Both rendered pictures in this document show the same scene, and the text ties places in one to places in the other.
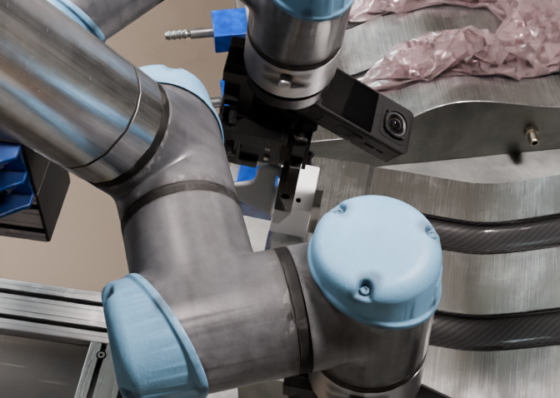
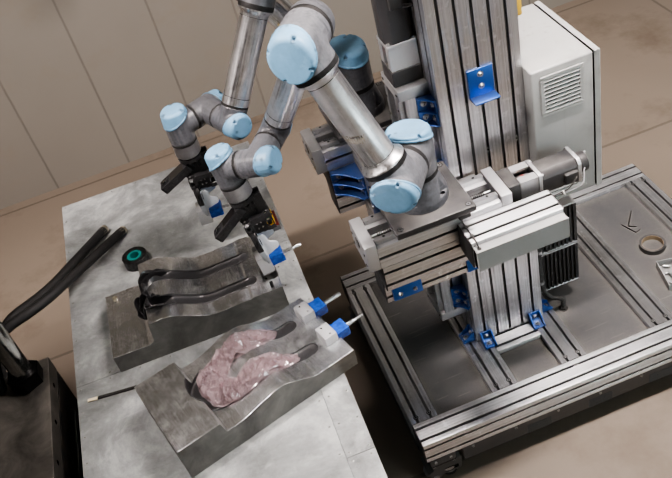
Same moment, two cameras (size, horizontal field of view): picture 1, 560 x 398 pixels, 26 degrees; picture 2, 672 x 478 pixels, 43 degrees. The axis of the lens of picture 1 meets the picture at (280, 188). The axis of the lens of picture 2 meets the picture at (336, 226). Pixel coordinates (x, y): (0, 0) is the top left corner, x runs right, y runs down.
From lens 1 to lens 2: 2.58 m
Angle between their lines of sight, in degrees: 86
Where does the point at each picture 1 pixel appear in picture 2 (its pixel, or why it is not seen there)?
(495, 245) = (203, 298)
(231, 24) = (337, 325)
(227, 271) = (200, 102)
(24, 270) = not seen: outside the picture
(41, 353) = (457, 404)
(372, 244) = (172, 108)
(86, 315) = (448, 423)
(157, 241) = (216, 100)
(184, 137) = (219, 109)
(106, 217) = not seen: outside the picture
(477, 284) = (204, 285)
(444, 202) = (224, 301)
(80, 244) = not seen: outside the picture
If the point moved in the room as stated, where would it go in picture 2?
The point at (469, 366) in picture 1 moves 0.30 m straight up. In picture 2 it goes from (199, 265) to (164, 187)
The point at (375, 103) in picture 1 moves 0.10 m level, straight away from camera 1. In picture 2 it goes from (223, 225) to (232, 246)
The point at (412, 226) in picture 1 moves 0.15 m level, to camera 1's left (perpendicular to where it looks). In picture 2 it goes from (165, 113) to (214, 91)
